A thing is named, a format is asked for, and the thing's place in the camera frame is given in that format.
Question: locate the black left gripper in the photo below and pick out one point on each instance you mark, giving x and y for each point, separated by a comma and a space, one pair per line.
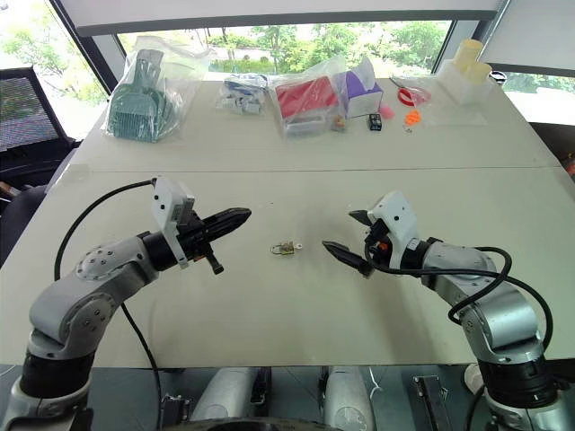
194, 240

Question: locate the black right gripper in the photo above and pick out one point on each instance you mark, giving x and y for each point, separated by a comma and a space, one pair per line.
378, 244

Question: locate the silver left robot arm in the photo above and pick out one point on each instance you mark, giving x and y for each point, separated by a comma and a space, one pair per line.
81, 296

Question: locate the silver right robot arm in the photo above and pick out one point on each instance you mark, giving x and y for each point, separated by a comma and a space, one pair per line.
498, 314

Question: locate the small brass padlock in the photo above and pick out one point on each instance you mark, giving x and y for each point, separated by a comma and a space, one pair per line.
284, 248

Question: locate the small black cube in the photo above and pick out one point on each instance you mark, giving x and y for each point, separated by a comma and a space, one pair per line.
375, 121

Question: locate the bag of blue white parts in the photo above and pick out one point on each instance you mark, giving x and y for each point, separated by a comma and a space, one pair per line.
242, 96

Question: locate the pink plastic piece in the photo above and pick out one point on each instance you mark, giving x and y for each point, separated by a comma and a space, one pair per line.
386, 111

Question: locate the orange plastic piece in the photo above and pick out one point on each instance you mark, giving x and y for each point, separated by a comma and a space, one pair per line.
413, 118

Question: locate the bag with red box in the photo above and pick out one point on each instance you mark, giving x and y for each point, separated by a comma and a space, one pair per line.
305, 101

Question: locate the purple white tissue box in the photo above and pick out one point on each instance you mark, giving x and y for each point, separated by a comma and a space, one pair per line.
361, 92

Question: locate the bag of green plastic dustpans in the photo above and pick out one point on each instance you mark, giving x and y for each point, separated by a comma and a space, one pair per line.
144, 99

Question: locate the clear tape piece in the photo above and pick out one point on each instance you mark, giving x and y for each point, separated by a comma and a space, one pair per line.
78, 172

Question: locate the silver rounded robot leg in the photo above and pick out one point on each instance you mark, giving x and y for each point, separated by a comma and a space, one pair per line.
224, 393
348, 397

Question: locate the white roll under table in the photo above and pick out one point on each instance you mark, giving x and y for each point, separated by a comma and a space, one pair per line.
473, 379

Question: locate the white block with cream cylinders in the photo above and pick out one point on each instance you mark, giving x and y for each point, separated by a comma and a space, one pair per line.
467, 76

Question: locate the black mesh office chair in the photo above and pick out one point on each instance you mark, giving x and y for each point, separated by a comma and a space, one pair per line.
27, 134

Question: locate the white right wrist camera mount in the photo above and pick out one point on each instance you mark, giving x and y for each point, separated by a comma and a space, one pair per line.
400, 224

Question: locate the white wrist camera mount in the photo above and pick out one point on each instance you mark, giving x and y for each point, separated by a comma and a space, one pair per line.
166, 202
400, 224

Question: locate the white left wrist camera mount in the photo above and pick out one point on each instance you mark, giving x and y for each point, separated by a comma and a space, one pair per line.
166, 202

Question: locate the grey metal bracket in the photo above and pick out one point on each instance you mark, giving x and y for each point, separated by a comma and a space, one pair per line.
431, 401

